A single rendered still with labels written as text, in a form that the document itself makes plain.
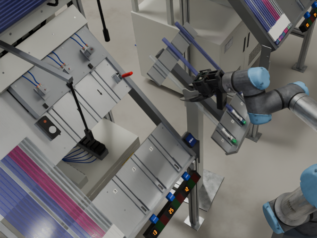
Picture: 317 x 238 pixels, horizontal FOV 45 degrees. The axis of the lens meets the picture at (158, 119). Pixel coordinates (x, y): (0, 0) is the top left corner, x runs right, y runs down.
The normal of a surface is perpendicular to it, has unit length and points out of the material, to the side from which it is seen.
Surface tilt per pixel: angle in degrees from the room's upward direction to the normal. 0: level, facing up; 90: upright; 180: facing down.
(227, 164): 0
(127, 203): 44
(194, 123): 90
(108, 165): 0
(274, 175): 0
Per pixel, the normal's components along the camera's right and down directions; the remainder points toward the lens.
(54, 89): 0.50, -0.17
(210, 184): -0.08, -0.63
